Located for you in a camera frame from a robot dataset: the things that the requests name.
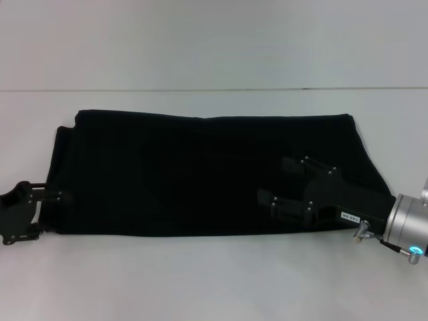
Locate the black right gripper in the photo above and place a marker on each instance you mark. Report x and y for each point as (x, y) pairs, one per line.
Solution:
(341, 199)

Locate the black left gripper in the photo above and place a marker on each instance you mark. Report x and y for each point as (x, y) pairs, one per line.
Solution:
(16, 214)

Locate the black t-shirt with FREE print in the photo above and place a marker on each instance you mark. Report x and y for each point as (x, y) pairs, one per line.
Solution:
(167, 174)

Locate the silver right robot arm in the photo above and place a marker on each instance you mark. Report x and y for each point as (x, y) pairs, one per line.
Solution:
(408, 217)

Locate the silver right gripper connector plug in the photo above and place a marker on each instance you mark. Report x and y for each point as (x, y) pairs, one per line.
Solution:
(361, 230)

